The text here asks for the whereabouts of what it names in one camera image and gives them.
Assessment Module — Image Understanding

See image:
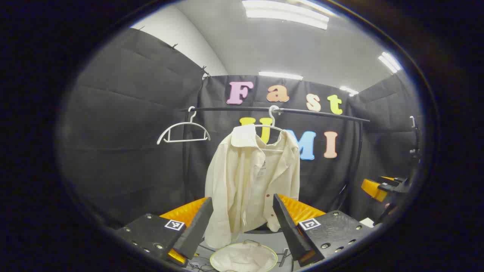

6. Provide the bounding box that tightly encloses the large ceiling light panel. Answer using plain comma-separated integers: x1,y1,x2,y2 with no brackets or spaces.
242,0,337,30

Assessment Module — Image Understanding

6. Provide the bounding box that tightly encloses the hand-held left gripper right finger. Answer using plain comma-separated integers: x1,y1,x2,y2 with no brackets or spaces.
272,193,375,267

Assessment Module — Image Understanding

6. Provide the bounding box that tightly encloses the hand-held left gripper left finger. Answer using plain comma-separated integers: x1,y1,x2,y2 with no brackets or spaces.
115,196,214,267

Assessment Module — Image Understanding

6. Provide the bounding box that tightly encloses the cream shirt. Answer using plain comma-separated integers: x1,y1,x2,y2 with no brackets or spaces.
204,124,301,250

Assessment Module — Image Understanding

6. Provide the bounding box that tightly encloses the black clothes rack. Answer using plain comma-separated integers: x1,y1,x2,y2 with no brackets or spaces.
180,106,371,235

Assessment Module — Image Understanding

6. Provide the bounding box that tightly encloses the white laundry hamper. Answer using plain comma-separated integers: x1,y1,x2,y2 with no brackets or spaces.
210,242,278,272

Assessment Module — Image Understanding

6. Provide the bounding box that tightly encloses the black floor cable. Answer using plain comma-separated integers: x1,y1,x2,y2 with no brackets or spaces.
187,246,218,272

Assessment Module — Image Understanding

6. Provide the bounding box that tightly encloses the white plastic hanger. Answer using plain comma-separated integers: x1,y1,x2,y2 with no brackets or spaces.
254,105,290,153
157,106,211,145

